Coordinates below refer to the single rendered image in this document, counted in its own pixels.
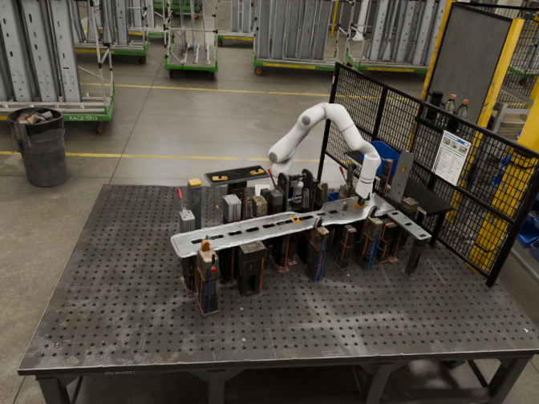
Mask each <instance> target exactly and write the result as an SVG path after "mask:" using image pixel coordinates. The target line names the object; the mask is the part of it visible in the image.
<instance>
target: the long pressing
mask: <svg viewBox="0 0 539 404"><path fill-rule="evenodd" d="M358 199H359V198H358V196H354V197H350V198H346V199H342V200H335V201H331V202H326V203H324V204H323V206H322V208H321V209H320V210H318V211H313V212H307V213H297V212H281V213H277V214H273V215H269V216H262V217H258V218H253V219H249V220H243V221H238V222H234V223H230V224H223V225H218V226H214V227H211V228H203V229H199V230H195V231H191V232H184V233H180V234H176V235H173V236H172V237H171V240H170V241H171V244H172V246H173V248H174V250H175V253H176V255H177V256H178V257H181V258H186V257H193V256H196V255H198V249H200V248H201V243H197V244H192V241H194V240H200V239H205V236H206V235H209V238H210V237H212V236H219V235H223V238H220V239H216V240H211V239H210V240H209V247H212V248H213V250H214V251H217V250H222V249H225V248H232V247H235V246H238V245H239V244H244V243H247V242H250V241H255V240H266V239H269V238H274V237H277V236H283V235H287V234H291V233H294V232H301V231H304V230H308V229H312V228H313V226H314V222H315V219H316V217H317V214H320V213H324V214H326V215H325V216H322V218H323V221H322V225H323V226H325V225H329V224H348V223H352V222H355V221H359V220H365V219H366V217H367V214H368V212H369V210H370V208H371V206H372V205H374V204H375V205H376V206H377V207H378V209H377V211H376V213H375V216H382V215H386V214H387V212H393V211H395V208H394V207H392V206H391V205H390V204H389V203H388V202H386V201H385V200H384V199H383V198H381V197H380V196H378V195H377V194H375V193H371V197H370V200H366V201H365V203H366V204H367V206H364V207H360V208H356V207H355V206H354V204H357V203H358ZM343 203H347V208H346V211H343V210H342V209H341V208H342V204H343ZM331 211H336V212H337V213H333V214H331V213H329V212H331ZM290 216H296V217H297V218H301V217H305V216H312V217H313V218H311V219H307V220H300V221H301V222H302V223H301V224H295V223H294V222H293V223H288V224H282V225H277V224H276V223H279V222H282V221H287V220H291V219H290ZM331 217H332V218H331ZM268 224H274V225H275V226H274V227H271V228H263V227H262V226H264V225H268ZM239 226H241V227H239ZM249 228H258V230H256V231H252V232H246V229H249ZM280 228H281V229H280ZM238 231H240V232H241V234H238V235H234V236H229V233H231V232H238Z"/></svg>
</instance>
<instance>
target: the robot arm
mask: <svg viewBox="0 0 539 404"><path fill-rule="evenodd" d="M324 119H330V120H331V121H334V122H335V123H336V125H337V127H338V129H339V130H340V132H341V133H342V136H343V137H344V139H345V140H346V142H347V144H348V145H349V147H350V148H351V150H353V151H360V152H362V153H363V154H364V160H363V166H362V171H361V174H360V178H359V181H358V183H357V186H356V189H355V191H356V192H357V193H358V195H359V196H358V198H359V199H358V204H359V203H360V206H363V205H364V204H365V201H366V200H370V197H371V193H372V187H373V183H372V182H373V181H374V179H375V173H376V170H377V168H378V167H379V166H380V164H381V159H380V157H379V154H378V152H377V151H376V150H375V148H374V147H373V146H372V145H371V144H370V143H368V142H367V141H365V140H363V138H362V136H361V135H360V134H359V131H358V129H357V128H356V126H355V124H354V123H353V121H352V119H351V117H350V116H349V114H348V112H347V110H346V109H345V107H343V106H342V105H339V104H329V103H319V104H317V105H315V106H313V107H312V108H310V109H308V110H306V111H304V112H303V113H302V114H301V115H300V116H299V118H298V122H297V123H296V125H295V126H294V127H293V128H292V129H291V131H290V132H289V133H288V134H287V135H285V136H284V137H283V138H282V139H281V140H279V141H278V142H277V143H276V144H275V145H273V146H272V147H271V149H270V150H269V154H268V156H269V160H270V161H271V162H273V165H272V168H271V172H272V174H273V178H274V182H275V184H276V185H277V186H278V174H279V173H280V172H284V173H285V174H286V175H288V171H289V168H290V165H291V164H292V162H293V160H294V157H295V155H296V152H297V146H298V145H299V144H300V143H301V142H302V141H303V140H304V139H305V138H306V137H307V136H308V134H309V133H310V129H311V128H312V127H313V126H314V125H315V124H317V123H319V122H321V121H322V120H324ZM268 189H269V190H272V189H274V184H273V181H272V179H271V178H270V181H269V188H268Z"/></svg>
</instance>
